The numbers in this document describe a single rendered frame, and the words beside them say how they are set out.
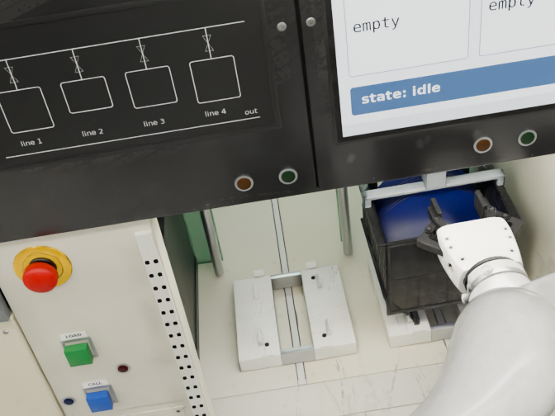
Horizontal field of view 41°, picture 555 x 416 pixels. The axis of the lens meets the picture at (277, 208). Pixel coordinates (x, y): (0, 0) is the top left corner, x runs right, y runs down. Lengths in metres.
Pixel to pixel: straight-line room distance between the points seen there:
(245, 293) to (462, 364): 0.93
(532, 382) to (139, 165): 0.47
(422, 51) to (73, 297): 0.51
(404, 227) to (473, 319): 0.76
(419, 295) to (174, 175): 0.61
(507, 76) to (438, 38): 0.09
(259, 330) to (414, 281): 0.30
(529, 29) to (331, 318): 0.75
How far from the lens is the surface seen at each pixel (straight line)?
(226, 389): 1.36
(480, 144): 0.86
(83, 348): 1.01
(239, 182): 0.83
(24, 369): 1.06
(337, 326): 1.37
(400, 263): 1.24
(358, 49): 0.76
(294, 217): 1.66
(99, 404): 1.09
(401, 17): 0.76
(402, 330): 1.36
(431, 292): 1.31
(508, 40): 0.81
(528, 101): 0.85
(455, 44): 0.79
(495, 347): 0.56
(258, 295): 1.44
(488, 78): 0.82
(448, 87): 0.81
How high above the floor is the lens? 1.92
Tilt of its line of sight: 39 degrees down
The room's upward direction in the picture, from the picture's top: 9 degrees counter-clockwise
